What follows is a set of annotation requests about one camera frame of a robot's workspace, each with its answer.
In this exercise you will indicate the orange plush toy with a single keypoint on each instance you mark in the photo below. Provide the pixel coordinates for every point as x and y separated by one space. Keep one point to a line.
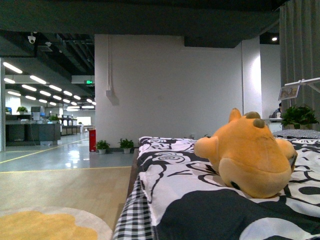
247 156

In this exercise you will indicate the small potted plant middle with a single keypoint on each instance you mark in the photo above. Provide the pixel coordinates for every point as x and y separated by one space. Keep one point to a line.
126 145

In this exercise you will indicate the small potted plant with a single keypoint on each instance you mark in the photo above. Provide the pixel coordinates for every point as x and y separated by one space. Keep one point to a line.
102 147
126 145

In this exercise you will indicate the small potted plant left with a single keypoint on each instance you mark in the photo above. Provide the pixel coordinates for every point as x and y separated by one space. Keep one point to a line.
102 147

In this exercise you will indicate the red fire extinguisher box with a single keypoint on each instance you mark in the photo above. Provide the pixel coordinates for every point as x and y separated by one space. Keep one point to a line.
92 140

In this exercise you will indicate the black white floral duvet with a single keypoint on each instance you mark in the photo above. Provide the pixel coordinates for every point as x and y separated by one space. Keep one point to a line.
188 200

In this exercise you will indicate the black white checkered sheet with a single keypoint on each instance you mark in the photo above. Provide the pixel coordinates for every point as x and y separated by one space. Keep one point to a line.
134 222

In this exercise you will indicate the seated person in background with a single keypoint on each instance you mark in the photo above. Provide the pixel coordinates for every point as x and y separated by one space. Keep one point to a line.
277 113

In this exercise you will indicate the grey checkered pillow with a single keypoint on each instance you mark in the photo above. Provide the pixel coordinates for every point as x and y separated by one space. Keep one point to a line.
297 134

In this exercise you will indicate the large potted plant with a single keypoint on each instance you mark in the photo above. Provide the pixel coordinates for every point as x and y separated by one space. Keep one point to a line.
298 117

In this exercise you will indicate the grey reception counter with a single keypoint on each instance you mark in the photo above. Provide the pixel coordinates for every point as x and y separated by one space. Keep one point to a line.
22 133

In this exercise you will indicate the yellow and grey round rug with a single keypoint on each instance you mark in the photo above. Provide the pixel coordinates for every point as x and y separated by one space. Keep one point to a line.
52 223

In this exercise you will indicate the grey curtain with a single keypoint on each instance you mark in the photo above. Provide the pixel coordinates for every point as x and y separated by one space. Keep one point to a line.
299 35

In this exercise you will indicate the wooden bed frame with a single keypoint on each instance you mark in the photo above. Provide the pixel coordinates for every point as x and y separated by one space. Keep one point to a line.
133 172

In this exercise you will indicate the white security camera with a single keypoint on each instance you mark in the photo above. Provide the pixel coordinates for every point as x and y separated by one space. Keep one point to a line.
31 38

